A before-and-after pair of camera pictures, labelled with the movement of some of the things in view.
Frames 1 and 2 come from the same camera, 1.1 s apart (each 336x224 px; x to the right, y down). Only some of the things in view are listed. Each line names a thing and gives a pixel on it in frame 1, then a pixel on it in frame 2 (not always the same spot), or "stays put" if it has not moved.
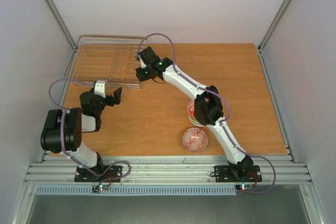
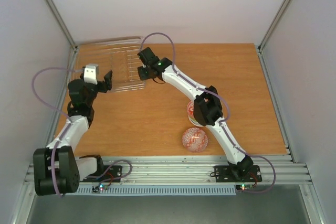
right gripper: [143, 74] stays put
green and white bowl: [195, 121] stays put
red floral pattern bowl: [190, 108] stays put
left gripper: [117, 97] -> [108, 83]
